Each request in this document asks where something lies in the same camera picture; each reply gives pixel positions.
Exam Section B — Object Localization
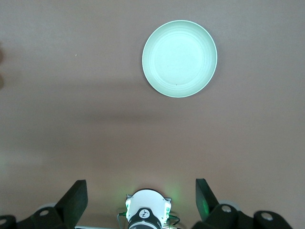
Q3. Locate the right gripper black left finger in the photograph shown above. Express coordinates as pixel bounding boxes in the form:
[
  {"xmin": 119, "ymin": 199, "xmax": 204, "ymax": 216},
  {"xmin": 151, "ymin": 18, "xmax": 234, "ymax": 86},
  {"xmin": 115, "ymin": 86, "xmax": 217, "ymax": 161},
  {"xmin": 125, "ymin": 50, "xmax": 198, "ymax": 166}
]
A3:
[{"xmin": 0, "ymin": 179, "xmax": 89, "ymax": 229}]

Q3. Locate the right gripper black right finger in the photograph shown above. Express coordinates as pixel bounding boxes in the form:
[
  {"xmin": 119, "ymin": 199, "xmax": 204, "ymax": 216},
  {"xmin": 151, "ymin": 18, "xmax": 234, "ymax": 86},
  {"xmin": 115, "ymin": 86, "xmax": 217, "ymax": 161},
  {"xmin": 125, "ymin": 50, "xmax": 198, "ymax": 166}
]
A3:
[{"xmin": 193, "ymin": 178, "xmax": 295, "ymax": 229}]

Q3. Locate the brown table cover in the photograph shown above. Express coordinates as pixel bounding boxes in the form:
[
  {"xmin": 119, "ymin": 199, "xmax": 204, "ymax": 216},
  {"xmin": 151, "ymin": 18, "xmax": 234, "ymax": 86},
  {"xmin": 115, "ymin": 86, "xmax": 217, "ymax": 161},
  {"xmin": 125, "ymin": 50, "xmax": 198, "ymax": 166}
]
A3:
[{"xmin": 0, "ymin": 0, "xmax": 305, "ymax": 229}]

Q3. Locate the pale green round plate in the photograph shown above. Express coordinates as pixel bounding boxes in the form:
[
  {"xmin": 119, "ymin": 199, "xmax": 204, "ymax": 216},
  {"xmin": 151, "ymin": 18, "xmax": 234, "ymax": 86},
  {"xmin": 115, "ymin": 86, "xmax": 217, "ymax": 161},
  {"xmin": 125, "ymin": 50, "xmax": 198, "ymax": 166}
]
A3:
[{"xmin": 142, "ymin": 21, "xmax": 218, "ymax": 98}]

